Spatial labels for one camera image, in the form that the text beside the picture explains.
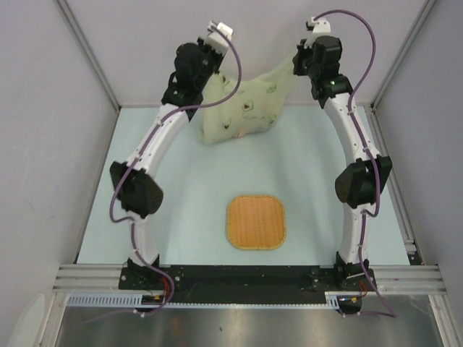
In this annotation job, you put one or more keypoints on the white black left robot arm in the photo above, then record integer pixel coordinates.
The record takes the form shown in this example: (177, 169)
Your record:
(137, 196)

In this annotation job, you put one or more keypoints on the orange woven wicker tray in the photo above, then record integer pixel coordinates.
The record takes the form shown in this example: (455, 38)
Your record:
(256, 222)

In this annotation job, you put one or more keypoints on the white slotted cable duct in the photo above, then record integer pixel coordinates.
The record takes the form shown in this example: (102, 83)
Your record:
(144, 301)

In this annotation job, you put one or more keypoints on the pale green plastic bag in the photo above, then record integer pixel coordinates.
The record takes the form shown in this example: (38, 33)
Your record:
(255, 107)

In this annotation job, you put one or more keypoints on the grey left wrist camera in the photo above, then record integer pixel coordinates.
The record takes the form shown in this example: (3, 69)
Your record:
(220, 32)

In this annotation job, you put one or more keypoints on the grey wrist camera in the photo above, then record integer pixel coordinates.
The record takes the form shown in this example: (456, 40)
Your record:
(319, 27)
(220, 32)

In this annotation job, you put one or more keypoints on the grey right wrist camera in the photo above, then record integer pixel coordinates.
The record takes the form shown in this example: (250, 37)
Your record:
(319, 27)

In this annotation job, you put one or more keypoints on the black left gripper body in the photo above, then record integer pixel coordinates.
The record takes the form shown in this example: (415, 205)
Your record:
(210, 61)

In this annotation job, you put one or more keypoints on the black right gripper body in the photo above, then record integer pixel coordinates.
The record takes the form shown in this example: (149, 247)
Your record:
(303, 63)

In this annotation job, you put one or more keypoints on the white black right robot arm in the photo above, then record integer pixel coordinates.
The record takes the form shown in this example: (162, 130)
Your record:
(359, 186)

